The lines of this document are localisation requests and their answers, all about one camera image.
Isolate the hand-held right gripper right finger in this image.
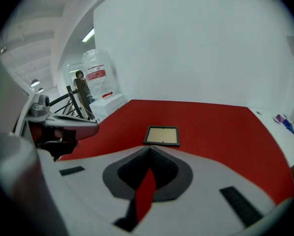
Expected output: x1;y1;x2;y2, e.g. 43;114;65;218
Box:
137;146;294;236

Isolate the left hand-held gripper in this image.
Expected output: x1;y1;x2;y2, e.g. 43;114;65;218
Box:
10;92;100;162

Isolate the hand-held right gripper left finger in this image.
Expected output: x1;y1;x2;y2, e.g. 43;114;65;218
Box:
38;146;151;236

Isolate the black picture frame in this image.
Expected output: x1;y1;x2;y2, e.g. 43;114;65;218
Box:
143;125;181;148

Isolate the black metal railing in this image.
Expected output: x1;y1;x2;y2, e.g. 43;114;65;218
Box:
48;79;95;121

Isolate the white water dispenser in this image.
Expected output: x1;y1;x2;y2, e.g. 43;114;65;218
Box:
89;93;127;122

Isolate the red table cloth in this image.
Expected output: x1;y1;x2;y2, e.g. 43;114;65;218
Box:
59;99;294;223

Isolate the clear water bottle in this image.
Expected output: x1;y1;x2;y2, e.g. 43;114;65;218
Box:
82;49;117;100

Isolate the white side table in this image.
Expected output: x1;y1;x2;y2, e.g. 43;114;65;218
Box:
249;107;294;168

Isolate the fluorescent ceiling light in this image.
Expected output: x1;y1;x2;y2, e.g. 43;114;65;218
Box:
82;28;95;43

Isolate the blue paper object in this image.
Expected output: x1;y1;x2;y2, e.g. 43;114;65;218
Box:
282;118;294;134

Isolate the silver fisheye camera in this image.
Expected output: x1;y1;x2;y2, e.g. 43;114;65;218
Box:
30;94;51;117

